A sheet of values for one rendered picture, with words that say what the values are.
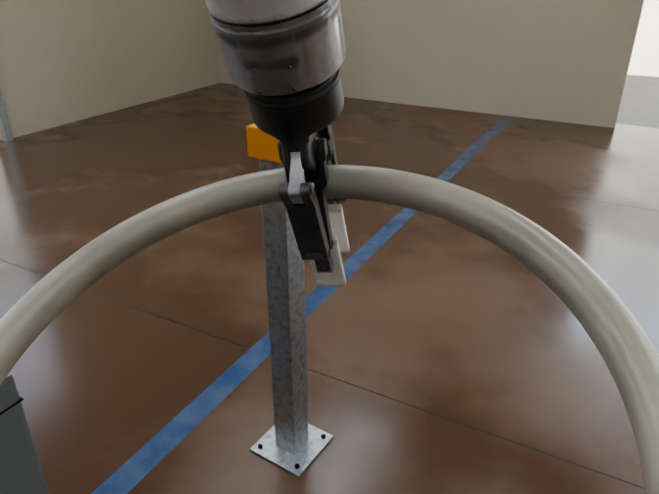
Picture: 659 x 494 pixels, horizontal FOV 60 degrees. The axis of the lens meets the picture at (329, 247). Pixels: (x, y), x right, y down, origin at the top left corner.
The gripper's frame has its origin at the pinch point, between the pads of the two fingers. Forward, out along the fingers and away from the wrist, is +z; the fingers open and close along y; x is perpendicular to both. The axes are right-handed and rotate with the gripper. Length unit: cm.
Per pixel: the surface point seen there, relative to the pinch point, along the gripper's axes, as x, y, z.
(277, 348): -36, -48, 98
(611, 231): 114, -208, 225
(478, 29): 57, -517, 255
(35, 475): -65, 6, 57
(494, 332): 35, -103, 173
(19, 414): -63, 0, 43
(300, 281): -27, -58, 80
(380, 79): -48, -531, 313
